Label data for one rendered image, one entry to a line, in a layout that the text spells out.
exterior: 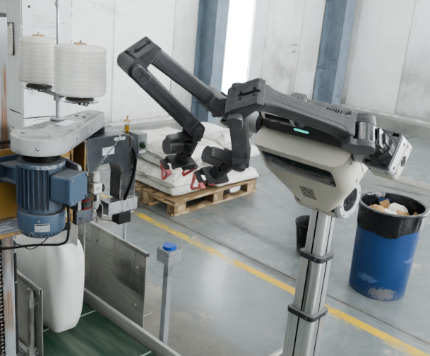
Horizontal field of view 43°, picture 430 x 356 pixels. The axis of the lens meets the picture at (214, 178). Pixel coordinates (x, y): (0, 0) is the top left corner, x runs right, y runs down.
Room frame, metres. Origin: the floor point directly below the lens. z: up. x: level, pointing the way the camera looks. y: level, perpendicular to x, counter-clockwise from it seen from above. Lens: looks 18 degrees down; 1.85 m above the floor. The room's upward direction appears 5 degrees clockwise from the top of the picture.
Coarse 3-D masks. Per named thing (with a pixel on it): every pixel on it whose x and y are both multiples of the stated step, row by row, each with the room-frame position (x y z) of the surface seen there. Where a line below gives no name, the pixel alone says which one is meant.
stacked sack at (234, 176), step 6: (252, 168) 5.40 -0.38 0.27; (228, 174) 5.12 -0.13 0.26; (234, 174) 5.17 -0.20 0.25; (240, 174) 5.21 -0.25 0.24; (246, 174) 5.28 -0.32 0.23; (252, 174) 5.34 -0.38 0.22; (204, 180) 5.09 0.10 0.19; (234, 180) 5.15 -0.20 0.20; (240, 180) 5.22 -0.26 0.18; (216, 186) 5.02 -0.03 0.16
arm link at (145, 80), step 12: (132, 72) 1.63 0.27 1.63; (144, 72) 1.65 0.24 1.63; (144, 84) 1.67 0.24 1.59; (156, 84) 1.73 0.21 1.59; (156, 96) 1.75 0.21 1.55; (168, 96) 1.78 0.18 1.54; (168, 108) 1.79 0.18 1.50; (180, 108) 1.82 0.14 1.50; (180, 120) 1.84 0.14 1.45; (192, 120) 1.86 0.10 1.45; (192, 132) 1.88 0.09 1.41
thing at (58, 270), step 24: (24, 240) 2.23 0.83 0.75; (48, 240) 2.13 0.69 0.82; (72, 240) 2.09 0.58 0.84; (24, 264) 2.22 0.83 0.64; (48, 264) 2.10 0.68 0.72; (72, 264) 2.11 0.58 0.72; (48, 288) 2.09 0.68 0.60; (72, 288) 2.11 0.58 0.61; (48, 312) 2.10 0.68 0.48; (72, 312) 2.11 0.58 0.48
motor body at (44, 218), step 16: (16, 160) 1.61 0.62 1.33; (64, 160) 1.65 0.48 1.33; (16, 176) 1.60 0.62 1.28; (32, 176) 1.56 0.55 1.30; (48, 176) 1.58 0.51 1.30; (16, 192) 1.62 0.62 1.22; (32, 192) 1.57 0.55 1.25; (48, 192) 1.58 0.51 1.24; (32, 208) 1.58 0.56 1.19; (48, 208) 1.58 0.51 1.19; (64, 208) 1.65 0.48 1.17; (32, 224) 1.57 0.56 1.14; (48, 224) 1.58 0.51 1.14; (64, 224) 1.64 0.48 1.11
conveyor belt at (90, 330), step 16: (80, 320) 2.21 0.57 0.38; (96, 320) 2.22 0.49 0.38; (48, 336) 2.06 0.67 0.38; (64, 336) 2.08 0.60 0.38; (80, 336) 2.09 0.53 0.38; (96, 336) 2.10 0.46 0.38; (112, 336) 2.11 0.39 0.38; (128, 336) 2.12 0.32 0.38; (48, 352) 1.95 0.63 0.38; (64, 352) 1.96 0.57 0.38; (80, 352) 1.97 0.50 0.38; (96, 352) 1.98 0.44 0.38; (112, 352) 1.99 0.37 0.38; (128, 352) 2.00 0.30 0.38; (144, 352) 2.01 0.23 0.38
